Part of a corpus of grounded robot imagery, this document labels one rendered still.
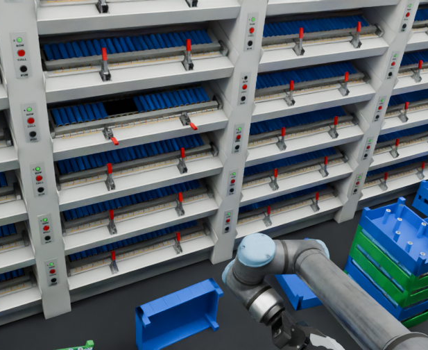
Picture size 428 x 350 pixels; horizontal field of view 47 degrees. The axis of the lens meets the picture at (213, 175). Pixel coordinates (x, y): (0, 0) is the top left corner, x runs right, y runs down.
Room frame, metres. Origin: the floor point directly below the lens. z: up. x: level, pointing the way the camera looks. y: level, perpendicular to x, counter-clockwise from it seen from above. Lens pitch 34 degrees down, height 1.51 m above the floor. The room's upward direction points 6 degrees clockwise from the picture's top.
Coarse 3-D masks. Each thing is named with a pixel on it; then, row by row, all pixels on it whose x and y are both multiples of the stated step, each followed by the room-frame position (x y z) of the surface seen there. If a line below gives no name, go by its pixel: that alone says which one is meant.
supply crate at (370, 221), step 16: (368, 208) 1.51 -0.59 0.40; (384, 208) 1.56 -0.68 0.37; (368, 224) 1.47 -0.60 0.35; (384, 224) 1.52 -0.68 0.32; (400, 224) 1.53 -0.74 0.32; (416, 224) 1.52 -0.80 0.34; (384, 240) 1.39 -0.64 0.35; (400, 240) 1.43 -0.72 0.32; (416, 240) 1.44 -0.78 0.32; (400, 256) 1.32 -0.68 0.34; (416, 256) 1.35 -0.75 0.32; (416, 272) 1.25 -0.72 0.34
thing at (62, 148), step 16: (208, 80) 1.68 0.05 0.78; (144, 96) 1.54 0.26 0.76; (208, 96) 1.62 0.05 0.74; (224, 96) 1.58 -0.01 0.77; (48, 112) 1.36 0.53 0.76; (128, 112) 1.45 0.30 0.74; (224, 112) 1.57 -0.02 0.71; (112, 128) 1.37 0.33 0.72; (128, 128) 1.39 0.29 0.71; (144, 128) 1.40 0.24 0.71; (160, 128) 1.42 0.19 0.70; (176, 128) 1.44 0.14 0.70; (192, 128) 1.47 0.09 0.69; (208, 128) 1.51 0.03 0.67; (64, 144) 1.26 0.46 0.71; (80, 144) 1.28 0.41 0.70; (96, 144) 1.30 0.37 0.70; (112, 144) 1.33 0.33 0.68; (128, 144) 1.36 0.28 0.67
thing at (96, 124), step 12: (168, 108) 1.48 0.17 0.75; (180, 108) 1.50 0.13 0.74; (192, 108) 1.51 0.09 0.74; (204, 108) 1.54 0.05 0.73; (96, 120) 1.36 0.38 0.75; (108, 120) 1.37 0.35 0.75; (120, 120) 1.38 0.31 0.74; (132, 120) 1.40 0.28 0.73; (60, 132) 1.28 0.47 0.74; (72, 132) 1.31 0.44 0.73; (84, 132) 1.31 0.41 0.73; (96, 132) 1.33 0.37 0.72
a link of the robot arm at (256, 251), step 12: (252, 240) 0.96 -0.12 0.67; (264, 240) 0.96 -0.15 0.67; (276, 240) 0.99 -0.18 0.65; (240, 252) 0.93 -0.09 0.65; (252, 252) 0.92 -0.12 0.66; (264, 252) 0.93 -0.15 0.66; (276, 252) 0.94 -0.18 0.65; (240, 264) 0.93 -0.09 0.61; (252, 264) 0.90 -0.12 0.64; (264, 264) 0.91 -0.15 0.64; (276, 264) 0.92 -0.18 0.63; (240, 276) 0.93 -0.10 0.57; (252, 276) 0.91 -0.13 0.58; (264, 276) 0.95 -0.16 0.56
